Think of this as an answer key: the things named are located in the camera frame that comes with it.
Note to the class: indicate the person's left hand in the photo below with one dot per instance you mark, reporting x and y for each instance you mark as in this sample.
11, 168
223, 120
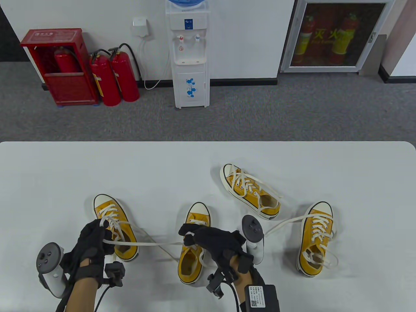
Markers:
91, 240

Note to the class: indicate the person's right hand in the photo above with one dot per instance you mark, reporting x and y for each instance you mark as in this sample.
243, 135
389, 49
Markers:
217, 242

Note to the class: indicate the person's right forearm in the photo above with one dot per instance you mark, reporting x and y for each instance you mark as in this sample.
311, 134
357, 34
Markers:
243, 281

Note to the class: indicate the person's left forearm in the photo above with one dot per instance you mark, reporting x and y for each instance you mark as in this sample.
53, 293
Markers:
81, 297

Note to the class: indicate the grey tracking controller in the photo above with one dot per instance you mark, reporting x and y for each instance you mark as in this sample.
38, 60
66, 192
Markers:
252, 227
47, 256

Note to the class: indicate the black labelled box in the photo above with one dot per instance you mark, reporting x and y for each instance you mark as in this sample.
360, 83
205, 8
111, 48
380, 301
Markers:
261, 299

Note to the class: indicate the red fire extinguisher cabinet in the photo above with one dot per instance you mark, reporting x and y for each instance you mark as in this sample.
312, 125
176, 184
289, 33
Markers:
71, 87

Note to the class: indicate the red fire extinguisher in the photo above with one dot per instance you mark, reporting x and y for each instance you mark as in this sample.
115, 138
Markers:
125, 78
105, 81
65, 63

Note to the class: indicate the white water dispenser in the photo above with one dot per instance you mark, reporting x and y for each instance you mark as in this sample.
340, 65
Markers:
190, 81

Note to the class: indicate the glass door fire cabinet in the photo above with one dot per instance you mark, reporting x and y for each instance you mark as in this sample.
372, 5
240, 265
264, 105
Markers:
341, 39

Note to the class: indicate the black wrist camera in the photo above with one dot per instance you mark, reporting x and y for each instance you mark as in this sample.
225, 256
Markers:
114, 273
215, 286

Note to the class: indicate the white wall box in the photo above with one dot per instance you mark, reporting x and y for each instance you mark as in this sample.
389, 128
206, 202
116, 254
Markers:
141, 27

